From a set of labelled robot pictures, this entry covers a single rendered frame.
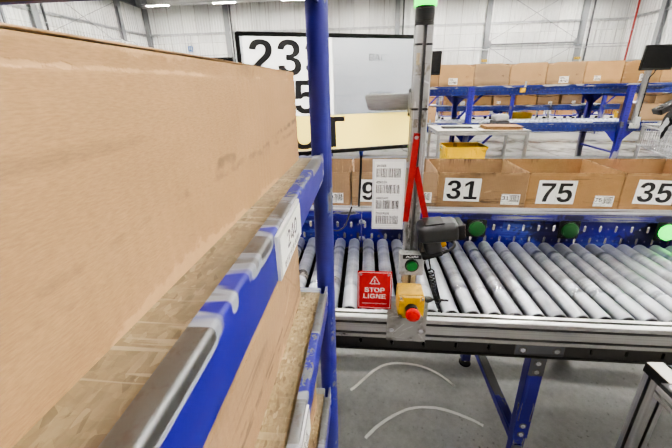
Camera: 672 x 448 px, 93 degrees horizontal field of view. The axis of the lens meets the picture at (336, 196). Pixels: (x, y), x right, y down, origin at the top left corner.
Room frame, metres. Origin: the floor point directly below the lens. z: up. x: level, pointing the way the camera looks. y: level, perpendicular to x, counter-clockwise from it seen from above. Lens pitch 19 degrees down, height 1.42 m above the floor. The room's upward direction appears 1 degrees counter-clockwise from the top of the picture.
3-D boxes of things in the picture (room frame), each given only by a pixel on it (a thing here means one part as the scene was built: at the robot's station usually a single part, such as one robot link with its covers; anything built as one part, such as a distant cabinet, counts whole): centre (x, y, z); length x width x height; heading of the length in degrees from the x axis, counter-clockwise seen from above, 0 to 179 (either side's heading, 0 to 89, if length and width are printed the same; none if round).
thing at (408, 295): (0.75, -0.24, 0.84); 0.15 x 0.09 x 0.07; 85
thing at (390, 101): (0.91, -0.10, 1.40); 0.28 x 0.11 x 0.11; 85
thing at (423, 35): (0.81, -0.21, 1.11); 0.12 x 0.05 x 0.88; 85
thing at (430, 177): (1.54, -0.28, 0.97); 0.39 x 0.29 x 0.17; 85
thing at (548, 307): (1.04, -0.71, 0.72); 0.52 x 0.05 x 0.05; 175
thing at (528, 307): (1.05, -0.64, 0.72); 0.52 x 0.05 x 0.05; 175
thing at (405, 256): (0.78, -0.21, 0.95); 0.07 x 0.03 x 0.07; 85
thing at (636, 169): (1.43, -1.45, 0.96); 0.39 x 0.29 x 0.17; 85
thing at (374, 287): (0.80, -0.14, 0.85); 0.16 x 0.01 x 0.13; 85
